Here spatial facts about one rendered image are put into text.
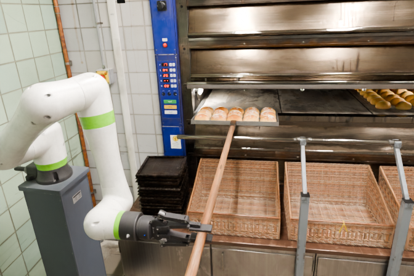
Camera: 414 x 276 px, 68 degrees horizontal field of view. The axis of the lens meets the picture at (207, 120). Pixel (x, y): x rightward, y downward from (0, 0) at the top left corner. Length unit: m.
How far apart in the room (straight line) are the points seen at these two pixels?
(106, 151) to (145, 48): 1.16
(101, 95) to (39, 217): 0.70
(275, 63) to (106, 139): 1.26
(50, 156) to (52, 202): 0.20
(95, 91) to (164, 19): 1.10
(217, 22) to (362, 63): 0.91
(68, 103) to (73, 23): 1.40
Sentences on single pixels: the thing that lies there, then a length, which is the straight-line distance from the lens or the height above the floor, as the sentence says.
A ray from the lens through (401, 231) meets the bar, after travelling 1.89.
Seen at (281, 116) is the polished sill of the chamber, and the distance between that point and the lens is 2.11.
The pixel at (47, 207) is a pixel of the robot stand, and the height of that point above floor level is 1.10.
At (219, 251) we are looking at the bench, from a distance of 1.99.
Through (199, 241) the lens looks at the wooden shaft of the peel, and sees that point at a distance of 0.99.
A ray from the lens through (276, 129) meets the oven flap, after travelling 2.16.
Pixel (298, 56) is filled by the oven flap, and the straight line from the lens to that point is 2.04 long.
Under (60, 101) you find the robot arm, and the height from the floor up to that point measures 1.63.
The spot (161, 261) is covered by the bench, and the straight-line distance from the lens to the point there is 2.15.
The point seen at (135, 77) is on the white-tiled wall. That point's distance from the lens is 2.21.
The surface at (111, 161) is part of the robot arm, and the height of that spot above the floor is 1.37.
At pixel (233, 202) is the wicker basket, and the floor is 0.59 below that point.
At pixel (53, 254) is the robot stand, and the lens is 1.66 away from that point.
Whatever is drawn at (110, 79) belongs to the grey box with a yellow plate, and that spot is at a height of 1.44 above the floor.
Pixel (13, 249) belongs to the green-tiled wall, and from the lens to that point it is 2.19.
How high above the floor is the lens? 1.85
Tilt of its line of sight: 20 degrees down
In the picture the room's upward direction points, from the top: 2 degrees counter-clockwise
